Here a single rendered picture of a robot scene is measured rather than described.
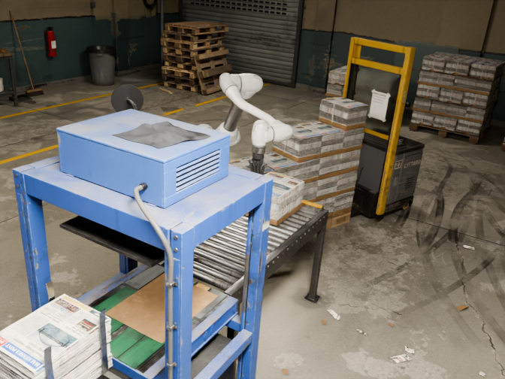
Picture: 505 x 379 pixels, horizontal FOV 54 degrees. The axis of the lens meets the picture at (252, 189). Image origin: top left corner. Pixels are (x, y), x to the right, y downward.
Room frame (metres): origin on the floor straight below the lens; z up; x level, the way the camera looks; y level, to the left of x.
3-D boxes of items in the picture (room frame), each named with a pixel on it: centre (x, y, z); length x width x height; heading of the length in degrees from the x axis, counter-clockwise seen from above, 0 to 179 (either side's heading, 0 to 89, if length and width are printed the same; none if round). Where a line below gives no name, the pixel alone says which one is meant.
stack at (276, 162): (4.41, -0.29, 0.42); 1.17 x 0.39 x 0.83; 130
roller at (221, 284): (2.44, 0.27, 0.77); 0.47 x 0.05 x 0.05; 60
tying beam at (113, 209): (2.07, 0.48, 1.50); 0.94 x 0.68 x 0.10; 60
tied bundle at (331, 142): (4.69, -0.62, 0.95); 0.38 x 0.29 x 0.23; 39
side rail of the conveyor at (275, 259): (2.83, -0.24, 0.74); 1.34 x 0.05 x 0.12; 150
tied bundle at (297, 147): (4.52, -0.39, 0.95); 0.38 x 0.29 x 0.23; 39
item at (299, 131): (4.51, -0.40, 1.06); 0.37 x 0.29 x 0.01; 39
